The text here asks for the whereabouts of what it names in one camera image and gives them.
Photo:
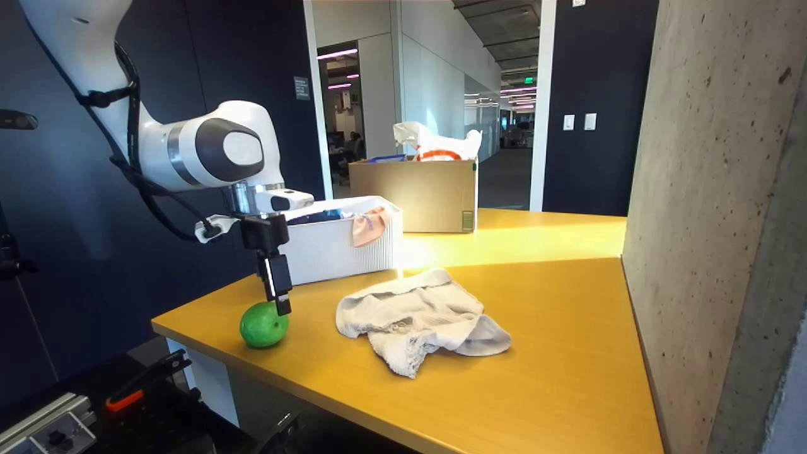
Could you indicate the green apple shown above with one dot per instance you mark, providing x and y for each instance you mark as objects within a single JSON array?
[{"x": 263, "y": 329}]

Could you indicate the white wall plate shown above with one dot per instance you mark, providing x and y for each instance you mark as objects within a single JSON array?
[
  {"x": 567, "y": 122},
  {"x": 590, "y": 122}
]

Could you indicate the grey concrete pillar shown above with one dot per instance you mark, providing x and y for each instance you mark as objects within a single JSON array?
[{"x": 715, "y": 210}]

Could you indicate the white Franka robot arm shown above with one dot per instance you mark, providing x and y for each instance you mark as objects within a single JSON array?
[{"x": 180, "y": 147}]

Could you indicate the peach pink cloth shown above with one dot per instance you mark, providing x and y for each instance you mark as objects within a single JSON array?
[{"x": 369, "y": 227}]

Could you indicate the white table leg panel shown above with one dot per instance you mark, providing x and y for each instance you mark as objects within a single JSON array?
[{"x": 205, "y": 380}]

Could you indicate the aluminium rail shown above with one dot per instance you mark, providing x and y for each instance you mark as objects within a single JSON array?
[{"x": 40, "y": 418}]

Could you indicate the white plastic bag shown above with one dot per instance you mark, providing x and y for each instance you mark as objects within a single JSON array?
[{"x": 436, "y": 141}]

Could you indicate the black wall bracket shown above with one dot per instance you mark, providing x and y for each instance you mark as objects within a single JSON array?
[{"x": 15, "y": 118}]

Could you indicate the brown cardboard box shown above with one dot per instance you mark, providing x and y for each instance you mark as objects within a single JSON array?
[{"x": 418, "y": 196}]

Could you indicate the grey wall sign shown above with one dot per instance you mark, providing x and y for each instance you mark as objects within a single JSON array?
[{"x": 301, "y": 88}]

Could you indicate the beige towel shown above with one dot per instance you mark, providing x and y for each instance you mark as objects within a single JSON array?
[{"x": 412, "y": 319}]

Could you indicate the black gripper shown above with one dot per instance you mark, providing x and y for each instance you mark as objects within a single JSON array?
[{"x": 266, "y": 233}]

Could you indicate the white ribbed plastic basket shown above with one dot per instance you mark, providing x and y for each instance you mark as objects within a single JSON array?
[{"x": 336, "y": 252}]

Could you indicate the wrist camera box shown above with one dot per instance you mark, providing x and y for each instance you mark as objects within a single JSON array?
[{"x": 292, "y": 200}]

